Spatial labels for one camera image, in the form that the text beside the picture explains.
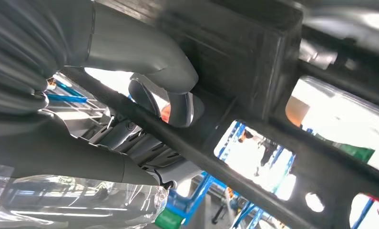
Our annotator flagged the green plastic crate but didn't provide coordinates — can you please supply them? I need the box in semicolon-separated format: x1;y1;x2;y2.
315;133;376;164
154;208;185;229

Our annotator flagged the cardboard box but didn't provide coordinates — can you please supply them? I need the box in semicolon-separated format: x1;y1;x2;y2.
285;96;310;128

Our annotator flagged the blue steel shelf rack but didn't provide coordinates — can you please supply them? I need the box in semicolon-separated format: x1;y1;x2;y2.
167;172;240;229

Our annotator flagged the ribbed grey right arm sleeve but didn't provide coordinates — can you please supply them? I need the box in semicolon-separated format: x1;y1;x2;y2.
0;0;96;115

